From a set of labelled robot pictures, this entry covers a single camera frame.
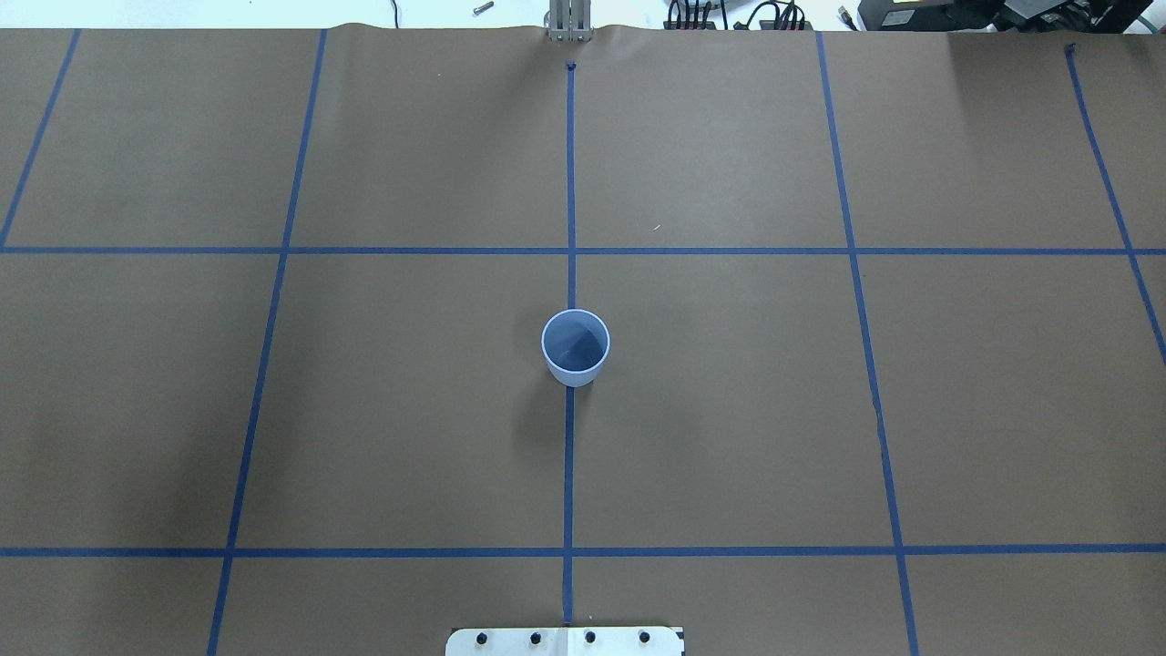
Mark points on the blue plastic cup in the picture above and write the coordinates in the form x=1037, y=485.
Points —
x=575, y=344

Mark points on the black monitor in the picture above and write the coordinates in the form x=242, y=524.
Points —
x=1091, y=17

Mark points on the aluminium frame post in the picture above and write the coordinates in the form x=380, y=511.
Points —
x=569, y=21

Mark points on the white camera mast pedestal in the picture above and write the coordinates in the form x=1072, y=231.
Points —
x=601, y=640

